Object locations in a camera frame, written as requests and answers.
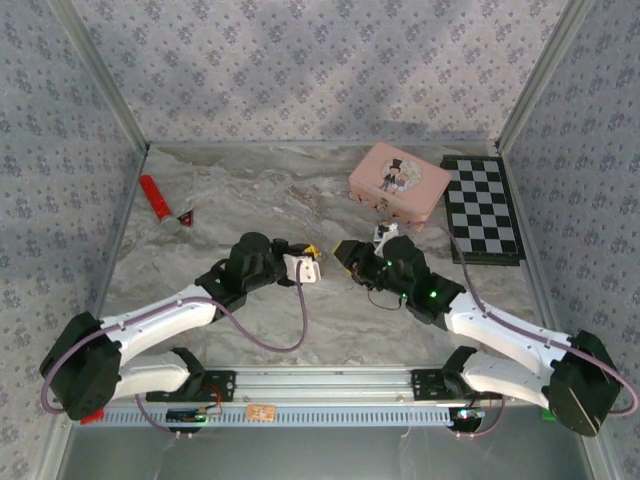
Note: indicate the red plastic block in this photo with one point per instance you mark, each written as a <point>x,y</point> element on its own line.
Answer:
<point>92,417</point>

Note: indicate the red cylinder with silver end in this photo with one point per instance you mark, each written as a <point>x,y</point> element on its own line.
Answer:
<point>156,200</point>

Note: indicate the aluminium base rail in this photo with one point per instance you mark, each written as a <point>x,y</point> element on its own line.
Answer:
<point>320,382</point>

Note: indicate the aluminium frame post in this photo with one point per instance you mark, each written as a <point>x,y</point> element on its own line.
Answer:
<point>541,75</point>
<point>106,75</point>

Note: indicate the small red black triangle tag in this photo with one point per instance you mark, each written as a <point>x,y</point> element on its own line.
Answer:
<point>186,219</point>

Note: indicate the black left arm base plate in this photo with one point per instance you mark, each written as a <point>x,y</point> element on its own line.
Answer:
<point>220,385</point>

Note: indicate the small circuit board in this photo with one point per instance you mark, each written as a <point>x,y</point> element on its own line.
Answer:
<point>187,415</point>
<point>467,414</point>

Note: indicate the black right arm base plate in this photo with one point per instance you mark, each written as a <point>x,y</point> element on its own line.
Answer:
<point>425,385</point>

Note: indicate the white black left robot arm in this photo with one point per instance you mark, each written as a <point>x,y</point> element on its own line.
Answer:
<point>160,320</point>

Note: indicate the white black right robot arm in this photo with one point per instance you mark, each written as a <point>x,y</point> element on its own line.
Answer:
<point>500,330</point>

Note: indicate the pink cartoon tin box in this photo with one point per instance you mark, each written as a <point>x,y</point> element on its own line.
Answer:
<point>400,175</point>

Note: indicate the orange label sticker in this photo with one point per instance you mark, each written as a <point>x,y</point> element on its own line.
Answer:
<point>260,413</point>

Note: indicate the black white chessboard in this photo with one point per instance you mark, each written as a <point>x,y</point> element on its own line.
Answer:
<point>482,210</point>

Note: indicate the green plastic block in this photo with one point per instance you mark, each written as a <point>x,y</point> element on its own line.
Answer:
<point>547,415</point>

